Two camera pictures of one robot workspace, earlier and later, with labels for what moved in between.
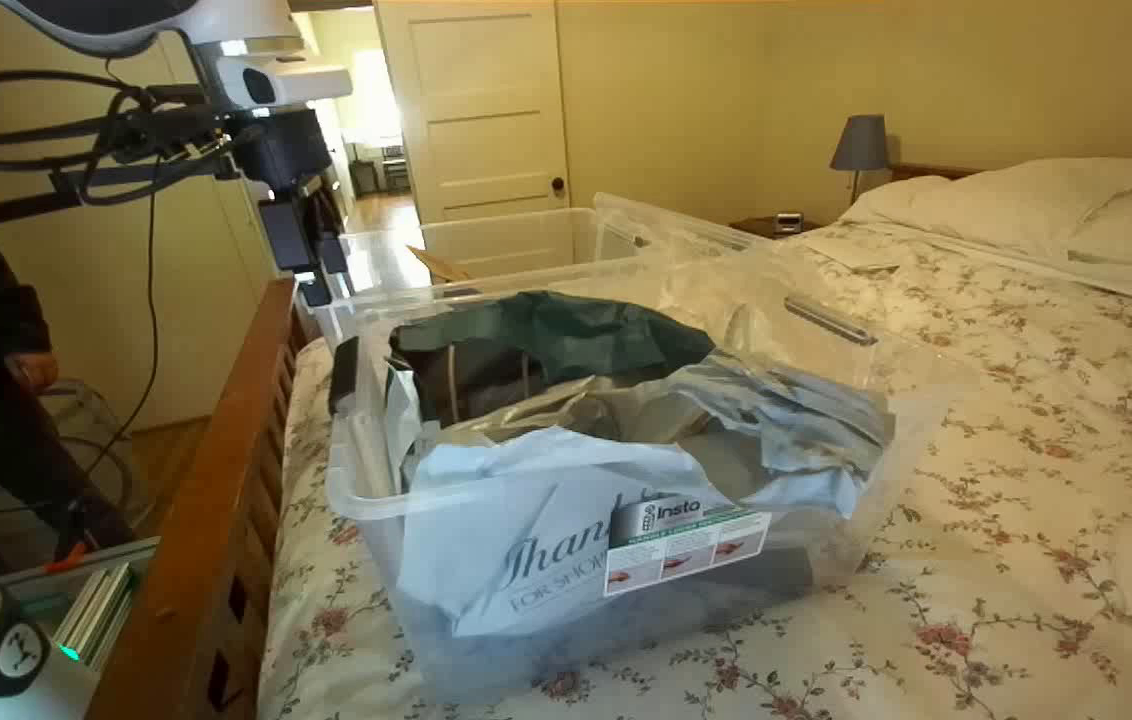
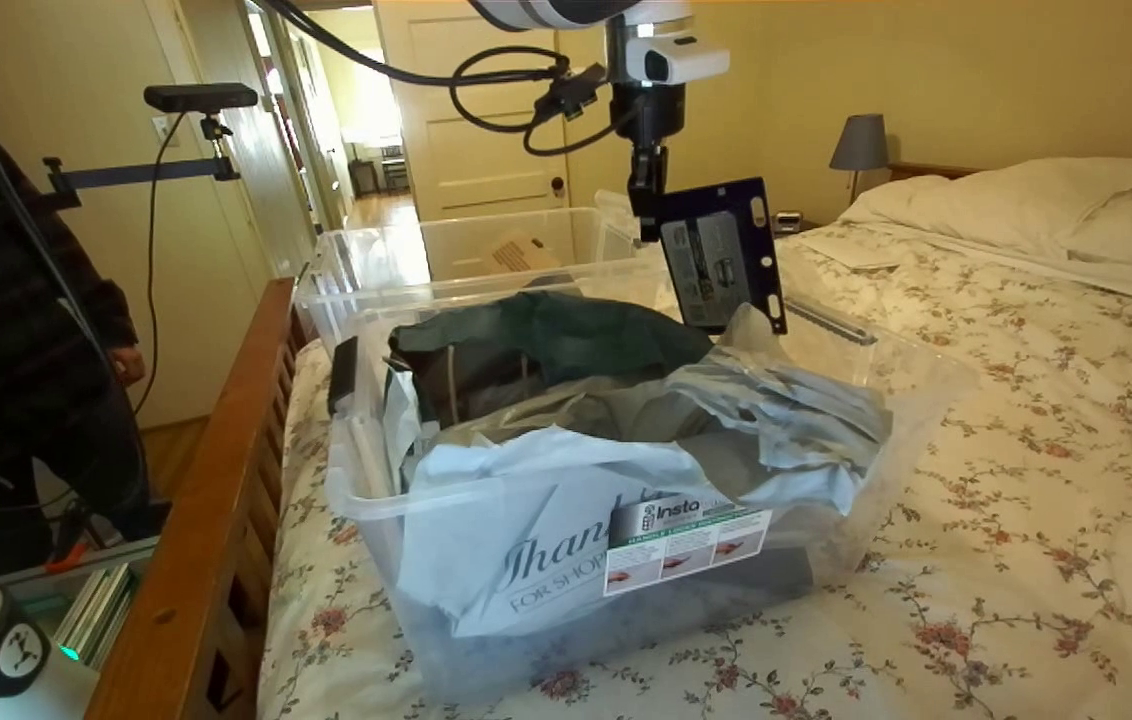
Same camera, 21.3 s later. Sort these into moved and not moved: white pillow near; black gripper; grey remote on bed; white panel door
Moved: black gripper
Not moved: white pillow near; white panel door; grey remote on bed
